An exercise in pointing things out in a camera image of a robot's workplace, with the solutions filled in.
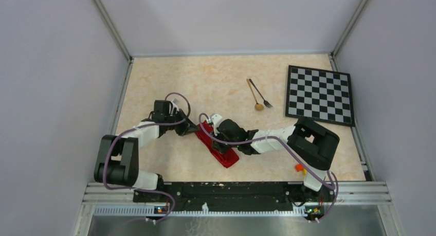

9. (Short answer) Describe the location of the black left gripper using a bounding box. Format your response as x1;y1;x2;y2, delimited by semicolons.
165;108;201;136

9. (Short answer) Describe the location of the red cloth napkin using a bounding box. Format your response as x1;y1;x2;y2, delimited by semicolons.
195;124;239;168

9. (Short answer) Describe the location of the gold spoon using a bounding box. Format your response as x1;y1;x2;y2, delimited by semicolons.
246;79;264;111

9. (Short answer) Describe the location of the dark metal fork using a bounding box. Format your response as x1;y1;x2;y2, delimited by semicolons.
248;79;273;108

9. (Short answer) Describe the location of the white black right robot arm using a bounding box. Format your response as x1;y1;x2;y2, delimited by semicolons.
206;114;340;201

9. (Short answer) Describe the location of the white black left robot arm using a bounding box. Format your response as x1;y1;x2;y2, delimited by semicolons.
94;100;199;202

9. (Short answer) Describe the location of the orange block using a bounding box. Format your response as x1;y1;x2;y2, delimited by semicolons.
295;164;304;172

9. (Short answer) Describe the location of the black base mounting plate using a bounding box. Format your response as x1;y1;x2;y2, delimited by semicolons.
133;181;335;212

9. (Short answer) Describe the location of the black and white chessboard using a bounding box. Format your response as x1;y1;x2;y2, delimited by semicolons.
285;65;355;127

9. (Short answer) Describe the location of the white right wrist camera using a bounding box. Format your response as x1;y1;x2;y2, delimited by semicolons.
207;114;224;128

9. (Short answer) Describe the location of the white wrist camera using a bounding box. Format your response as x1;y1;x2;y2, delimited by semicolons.
207;114;224;128
170;98;179;115

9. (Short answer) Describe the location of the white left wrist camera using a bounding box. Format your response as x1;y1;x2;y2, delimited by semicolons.
170;98;179;115

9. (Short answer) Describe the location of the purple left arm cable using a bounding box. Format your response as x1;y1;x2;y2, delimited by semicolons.
102;92;191;225

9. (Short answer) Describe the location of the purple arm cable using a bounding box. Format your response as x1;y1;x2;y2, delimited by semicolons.
198;113;339;223
102;92;191;225

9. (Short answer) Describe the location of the aluminium frame rail front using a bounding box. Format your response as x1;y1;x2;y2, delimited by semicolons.
82;181;392;218

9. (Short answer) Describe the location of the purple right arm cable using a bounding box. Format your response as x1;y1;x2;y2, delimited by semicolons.
198;113;339;223

